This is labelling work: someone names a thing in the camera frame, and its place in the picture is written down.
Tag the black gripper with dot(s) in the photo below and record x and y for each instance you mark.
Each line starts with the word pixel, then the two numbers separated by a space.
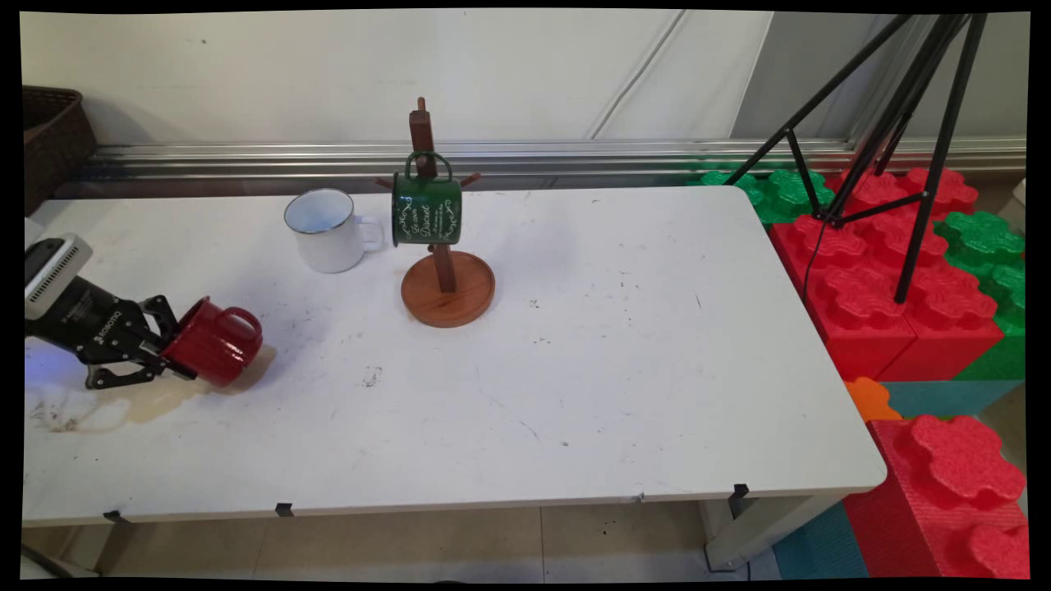
pixel 90 320

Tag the red enamel mug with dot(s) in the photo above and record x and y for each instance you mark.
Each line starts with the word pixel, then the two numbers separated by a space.
pixel 209 345

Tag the white enamel mug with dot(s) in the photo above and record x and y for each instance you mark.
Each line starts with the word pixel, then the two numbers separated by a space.
pixel 324 238

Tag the dark wicker basket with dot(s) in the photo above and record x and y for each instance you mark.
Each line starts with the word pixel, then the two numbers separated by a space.
pixel 53 139

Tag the wooden mug tree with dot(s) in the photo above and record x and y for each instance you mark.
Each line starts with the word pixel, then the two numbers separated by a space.
pixel 447 304

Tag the green enamel mug with lettering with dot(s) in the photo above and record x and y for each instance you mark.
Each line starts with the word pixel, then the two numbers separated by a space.
pixel 427 213

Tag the white table leg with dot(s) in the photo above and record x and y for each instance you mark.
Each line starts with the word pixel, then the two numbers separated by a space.
pixel 739 533

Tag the green foam block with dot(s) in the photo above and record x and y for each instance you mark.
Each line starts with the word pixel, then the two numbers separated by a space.
pixel 788 193
pixel 981 238

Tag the teal foam block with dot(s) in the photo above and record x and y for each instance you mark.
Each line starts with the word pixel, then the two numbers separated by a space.
pixel 821 546

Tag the large red foam block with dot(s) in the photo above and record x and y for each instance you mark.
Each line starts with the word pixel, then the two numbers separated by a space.
pixel 862 328

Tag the orange foam piece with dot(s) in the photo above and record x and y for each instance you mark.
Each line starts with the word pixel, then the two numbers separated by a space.
pixel 869 398

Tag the black tripod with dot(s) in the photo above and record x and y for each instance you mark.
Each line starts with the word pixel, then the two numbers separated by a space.
pixel 938 160

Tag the pinkish red bumpy foam block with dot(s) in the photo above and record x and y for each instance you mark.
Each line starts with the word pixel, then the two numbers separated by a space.
pixel 944 492

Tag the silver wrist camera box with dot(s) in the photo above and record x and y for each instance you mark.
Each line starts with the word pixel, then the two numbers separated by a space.
pixel 61 271

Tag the aluminium wall rail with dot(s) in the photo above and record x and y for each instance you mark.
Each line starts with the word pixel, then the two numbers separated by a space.
pixel 246 160

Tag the white wall conduit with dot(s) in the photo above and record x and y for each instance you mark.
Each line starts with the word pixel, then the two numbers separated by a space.
pixel 636 75

